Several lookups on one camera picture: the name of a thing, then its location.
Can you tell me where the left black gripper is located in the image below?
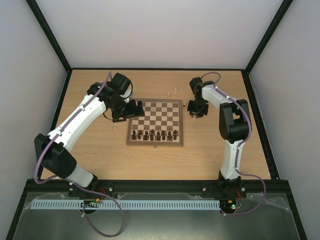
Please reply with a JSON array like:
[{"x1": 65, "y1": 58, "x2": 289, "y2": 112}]
[{"x1": 110, "y1": 98, "x2": 146, "y2": 123}]

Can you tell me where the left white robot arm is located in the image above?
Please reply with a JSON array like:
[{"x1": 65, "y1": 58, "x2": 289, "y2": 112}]
[{"x1": 33, "y1": 72, "x2": 145, "y2": 189}]

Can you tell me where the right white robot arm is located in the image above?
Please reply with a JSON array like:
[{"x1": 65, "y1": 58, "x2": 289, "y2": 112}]
[{"x1": 187, "y1": 77, "x2": 252, "y2": 197}]

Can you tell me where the right base circuit board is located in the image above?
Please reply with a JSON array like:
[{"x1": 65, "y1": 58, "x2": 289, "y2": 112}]
[{"x1": 219, "y1": 197, "x2": 244, "y2": 210}]

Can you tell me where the base circuit board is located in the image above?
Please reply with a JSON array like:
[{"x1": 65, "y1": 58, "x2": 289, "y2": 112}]
[
  {"x1": 219, "y1": 197, "x2": 244, "y2": 210},
  {"x1": 79, "y1": 198, "x2": 103, "y2": 209}
]

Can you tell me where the left base circuit board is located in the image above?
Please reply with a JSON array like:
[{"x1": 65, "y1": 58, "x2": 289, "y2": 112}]
[{"x1": 79, "y1": 198, "x2": 103, "y2": 209}]

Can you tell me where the wooden chessboard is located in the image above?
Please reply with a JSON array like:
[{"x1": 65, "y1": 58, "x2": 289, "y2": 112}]
[{"x1": 126, "y1": 98, "x2": 184, "y2": 147}]

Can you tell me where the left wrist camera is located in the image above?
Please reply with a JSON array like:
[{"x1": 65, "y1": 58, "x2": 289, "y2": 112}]
[{"x1": 122, "y1": 89, "x2": 133, "y2": 103}]

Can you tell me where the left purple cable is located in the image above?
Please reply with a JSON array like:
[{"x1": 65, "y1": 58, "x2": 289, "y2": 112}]
[{"x1": 33, "y1": 70, "x2": 125, "y2": 238}]

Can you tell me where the black aluminium frame rail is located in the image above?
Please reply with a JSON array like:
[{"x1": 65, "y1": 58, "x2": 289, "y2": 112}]
[{"x1": 23, "y1": 179, "x2": 291, "y2": 195}]

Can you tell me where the white slotted cable duct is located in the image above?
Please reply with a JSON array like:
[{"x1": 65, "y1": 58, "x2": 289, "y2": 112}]
[{"x1": 30, "y1": 199, "x2": 221, "y2": 211}]

